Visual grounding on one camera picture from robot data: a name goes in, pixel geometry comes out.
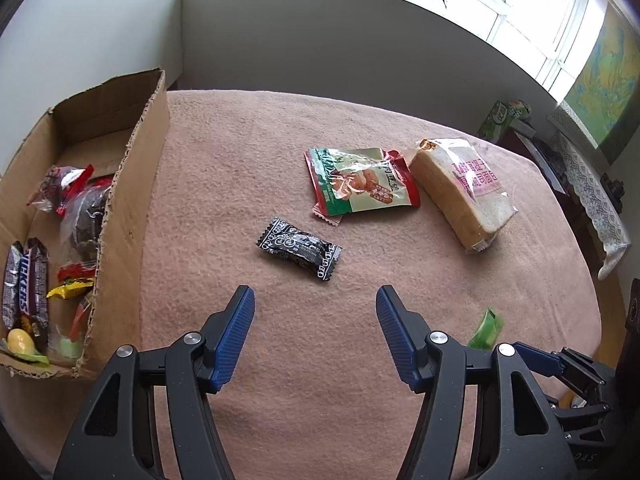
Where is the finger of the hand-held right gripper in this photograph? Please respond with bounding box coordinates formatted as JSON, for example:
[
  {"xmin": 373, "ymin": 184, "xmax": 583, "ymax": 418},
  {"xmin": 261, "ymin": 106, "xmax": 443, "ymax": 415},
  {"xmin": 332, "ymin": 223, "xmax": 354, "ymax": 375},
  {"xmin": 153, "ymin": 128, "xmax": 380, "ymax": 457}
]
[{"xmin": 515, "ymin": 342, "xmax": 616, "ymax": 404}]

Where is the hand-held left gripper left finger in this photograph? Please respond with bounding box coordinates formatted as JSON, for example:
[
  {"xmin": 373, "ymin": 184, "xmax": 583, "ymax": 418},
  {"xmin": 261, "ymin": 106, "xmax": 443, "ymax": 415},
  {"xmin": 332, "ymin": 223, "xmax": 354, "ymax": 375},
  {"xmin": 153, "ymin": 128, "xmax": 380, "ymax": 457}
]
[{"xmin": 52, "ymin": 284, "xmax": 257, "ymax": 480}]

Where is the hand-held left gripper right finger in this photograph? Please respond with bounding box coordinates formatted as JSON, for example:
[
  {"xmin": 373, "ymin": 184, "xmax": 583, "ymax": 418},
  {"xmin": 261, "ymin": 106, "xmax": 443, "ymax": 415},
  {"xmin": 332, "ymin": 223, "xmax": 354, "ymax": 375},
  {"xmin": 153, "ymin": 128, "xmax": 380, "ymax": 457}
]
[{"xmin": 375, "ymin": 284, "xmax": 579, "ymax": 480}]

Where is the green candy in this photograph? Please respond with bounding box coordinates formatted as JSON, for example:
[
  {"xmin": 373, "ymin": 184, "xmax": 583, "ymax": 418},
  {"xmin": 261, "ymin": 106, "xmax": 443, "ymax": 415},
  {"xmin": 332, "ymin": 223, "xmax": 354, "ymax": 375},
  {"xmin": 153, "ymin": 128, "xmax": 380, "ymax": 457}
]
[{"xmin": 466, "ymin": 307, "xmax": 504, "ymax": 351}]

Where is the black patterned candy packet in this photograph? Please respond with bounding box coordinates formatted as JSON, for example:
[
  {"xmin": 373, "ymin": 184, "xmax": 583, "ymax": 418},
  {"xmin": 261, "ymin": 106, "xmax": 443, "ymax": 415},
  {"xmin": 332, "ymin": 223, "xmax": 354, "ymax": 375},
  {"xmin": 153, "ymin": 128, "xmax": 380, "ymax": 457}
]
[{"xmin": 256, "ymin": 216, "xmax": 344, "ymax": 282}]

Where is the sliced bread packet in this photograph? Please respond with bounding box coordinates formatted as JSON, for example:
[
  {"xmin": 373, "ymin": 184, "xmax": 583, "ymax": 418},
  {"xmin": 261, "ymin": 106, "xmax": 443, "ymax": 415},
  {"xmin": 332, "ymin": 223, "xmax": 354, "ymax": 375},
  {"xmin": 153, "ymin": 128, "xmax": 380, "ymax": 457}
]
[{"xmin": 408, "ymin": 137, "xmax": 519, "ymax": 254}]

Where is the green snack packet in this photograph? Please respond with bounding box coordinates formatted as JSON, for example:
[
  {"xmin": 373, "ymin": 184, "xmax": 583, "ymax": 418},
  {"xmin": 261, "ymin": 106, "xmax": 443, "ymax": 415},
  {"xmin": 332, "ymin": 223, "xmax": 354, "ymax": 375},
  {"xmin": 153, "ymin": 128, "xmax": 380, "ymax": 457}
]
[{"xmin": 304, "ymin": 146, "xmax": 421, "ymax": 216}]

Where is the yellow candy wrapper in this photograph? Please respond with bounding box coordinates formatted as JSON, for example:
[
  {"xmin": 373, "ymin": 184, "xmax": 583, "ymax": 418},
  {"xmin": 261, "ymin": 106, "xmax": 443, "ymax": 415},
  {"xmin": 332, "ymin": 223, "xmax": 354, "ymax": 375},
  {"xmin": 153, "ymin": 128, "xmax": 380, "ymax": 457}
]
[{"xmin": 46, "ymin": 279, "xmax": 96, "ymax": 302}]

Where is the red stick candy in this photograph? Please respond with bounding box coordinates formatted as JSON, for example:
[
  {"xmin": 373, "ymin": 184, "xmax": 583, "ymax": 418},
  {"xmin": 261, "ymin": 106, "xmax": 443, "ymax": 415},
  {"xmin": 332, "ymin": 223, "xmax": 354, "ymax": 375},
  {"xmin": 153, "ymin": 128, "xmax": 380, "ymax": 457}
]
[{"xmin": 56, "ymin": 263, "xmax": 97, "ymax": 284}]

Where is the brown cardboard box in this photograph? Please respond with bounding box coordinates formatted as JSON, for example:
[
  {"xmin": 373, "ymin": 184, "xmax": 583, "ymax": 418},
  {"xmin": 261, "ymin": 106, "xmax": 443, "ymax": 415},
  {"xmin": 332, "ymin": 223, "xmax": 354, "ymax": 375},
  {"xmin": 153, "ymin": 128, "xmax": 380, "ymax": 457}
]
[{"xmin": 0, "ymin": 65, "xmax": 171, "ymax": 379}]

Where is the brown ball snack clear wrapper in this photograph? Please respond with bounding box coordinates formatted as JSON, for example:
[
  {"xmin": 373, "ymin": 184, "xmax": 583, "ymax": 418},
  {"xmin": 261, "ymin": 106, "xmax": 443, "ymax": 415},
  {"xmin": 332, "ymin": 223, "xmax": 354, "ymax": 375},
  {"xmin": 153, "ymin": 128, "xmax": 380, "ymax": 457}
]
[{"xmin": 59, "ymin": 176, "xmax": 115, "ymax": 262}]

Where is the brown chocolate bar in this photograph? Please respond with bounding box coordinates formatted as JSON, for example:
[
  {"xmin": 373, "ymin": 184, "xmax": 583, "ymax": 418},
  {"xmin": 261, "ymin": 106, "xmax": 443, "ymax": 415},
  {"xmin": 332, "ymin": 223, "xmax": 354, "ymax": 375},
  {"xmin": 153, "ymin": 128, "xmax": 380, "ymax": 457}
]
[
  {"xmin": 17, "ymin": 237, "xmax": 52, "ymax": 333},
  {"xmin": 1, "ymin": 241, "xmax": 24, "ymax": 331}
]

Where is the yellow-green egg-shaped candy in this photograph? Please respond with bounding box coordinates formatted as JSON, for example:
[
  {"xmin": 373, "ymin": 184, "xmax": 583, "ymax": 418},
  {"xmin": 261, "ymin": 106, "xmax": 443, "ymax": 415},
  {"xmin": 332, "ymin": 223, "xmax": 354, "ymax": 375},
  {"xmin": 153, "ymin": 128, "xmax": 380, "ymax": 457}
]
[{"xmin": 0, "ymin": 328, "xmax": 51, "ymax": 365}]

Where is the red black candy packet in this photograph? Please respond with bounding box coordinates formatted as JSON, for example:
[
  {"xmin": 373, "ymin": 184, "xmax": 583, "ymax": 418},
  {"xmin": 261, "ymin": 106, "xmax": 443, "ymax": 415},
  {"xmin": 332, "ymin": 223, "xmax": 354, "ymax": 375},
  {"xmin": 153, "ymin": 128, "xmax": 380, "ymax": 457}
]
[{"xmin": 26, "ymin": 163, "xmax": 95, "ymax": 212}]

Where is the side table with lace cloth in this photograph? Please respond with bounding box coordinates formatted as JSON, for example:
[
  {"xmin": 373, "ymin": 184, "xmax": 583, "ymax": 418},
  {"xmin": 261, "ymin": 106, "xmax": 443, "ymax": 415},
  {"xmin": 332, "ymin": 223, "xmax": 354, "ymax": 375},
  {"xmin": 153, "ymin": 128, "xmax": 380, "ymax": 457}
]
[{"xmin": 549, "ymin": 129, "xmax": 634, "ymax": 282}]

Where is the dark teapot ornament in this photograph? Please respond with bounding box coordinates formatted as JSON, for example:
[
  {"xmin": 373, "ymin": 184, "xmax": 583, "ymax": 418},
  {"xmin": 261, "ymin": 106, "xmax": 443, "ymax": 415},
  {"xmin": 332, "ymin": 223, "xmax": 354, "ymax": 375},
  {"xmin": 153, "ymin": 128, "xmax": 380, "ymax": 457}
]
[{"xmin": 602, "ymin": 172, "xmax": 627, "ymax": 202}]

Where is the green paper bag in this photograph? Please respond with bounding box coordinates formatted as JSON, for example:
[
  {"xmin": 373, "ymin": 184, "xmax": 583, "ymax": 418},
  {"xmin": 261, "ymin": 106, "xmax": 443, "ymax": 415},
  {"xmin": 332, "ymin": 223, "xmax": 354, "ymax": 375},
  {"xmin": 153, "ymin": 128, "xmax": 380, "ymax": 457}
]
[{"xmin": 476, "ymin": 99, "xmax": 532, "ymax": 142}]

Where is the landscape wall scroll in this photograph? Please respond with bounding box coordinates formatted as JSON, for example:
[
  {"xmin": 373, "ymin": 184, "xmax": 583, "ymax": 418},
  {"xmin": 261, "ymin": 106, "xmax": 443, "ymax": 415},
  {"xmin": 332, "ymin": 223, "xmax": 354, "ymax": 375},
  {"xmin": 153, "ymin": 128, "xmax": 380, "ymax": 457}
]
[{"xmin": 562, "ymin": 2, "xmax": 640, "ymax": 167}]

